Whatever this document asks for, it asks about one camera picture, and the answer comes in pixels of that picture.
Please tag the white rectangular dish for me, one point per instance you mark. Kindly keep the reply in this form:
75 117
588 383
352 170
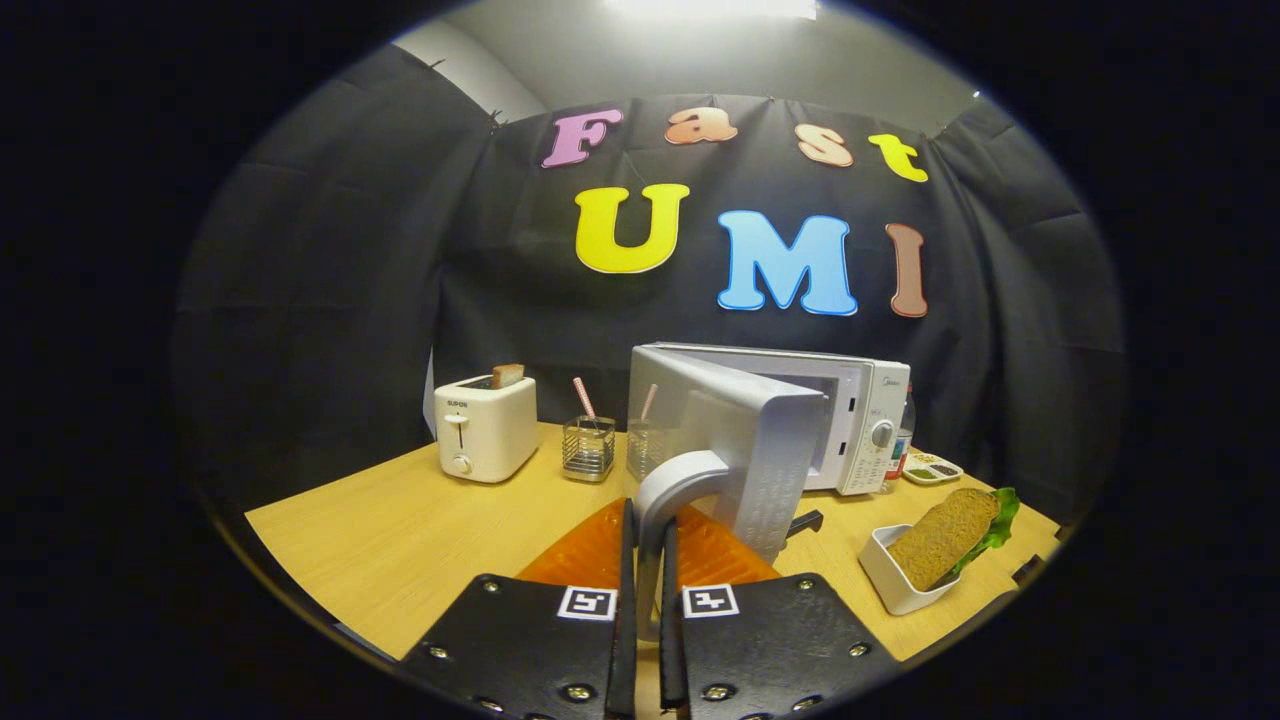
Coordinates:
885 582

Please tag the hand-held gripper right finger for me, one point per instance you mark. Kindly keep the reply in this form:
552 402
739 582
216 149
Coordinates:
669 640

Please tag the clear bottle with red label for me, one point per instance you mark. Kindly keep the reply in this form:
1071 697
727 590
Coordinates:
903 440

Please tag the toast slice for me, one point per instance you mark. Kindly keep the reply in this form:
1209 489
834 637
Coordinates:
507 376

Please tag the large ceiling light panel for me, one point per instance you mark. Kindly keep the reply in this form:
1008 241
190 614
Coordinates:
710 8

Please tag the white toaster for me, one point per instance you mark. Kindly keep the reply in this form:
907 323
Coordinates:
490 430

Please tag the white microwave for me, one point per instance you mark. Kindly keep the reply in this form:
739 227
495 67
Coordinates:
760 440

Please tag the brown bread lettuce sandwich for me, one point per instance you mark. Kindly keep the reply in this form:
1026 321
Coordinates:
940 540

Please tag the pink striped straw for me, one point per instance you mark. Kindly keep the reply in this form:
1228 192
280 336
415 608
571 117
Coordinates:
649 402
584 398

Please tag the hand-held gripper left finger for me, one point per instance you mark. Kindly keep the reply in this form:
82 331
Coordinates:
627 620

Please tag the white divided condiment tray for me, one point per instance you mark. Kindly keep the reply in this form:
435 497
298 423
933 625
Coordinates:
932 469

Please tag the black backdrop cloth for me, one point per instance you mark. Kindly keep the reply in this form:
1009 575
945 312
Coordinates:
330 300

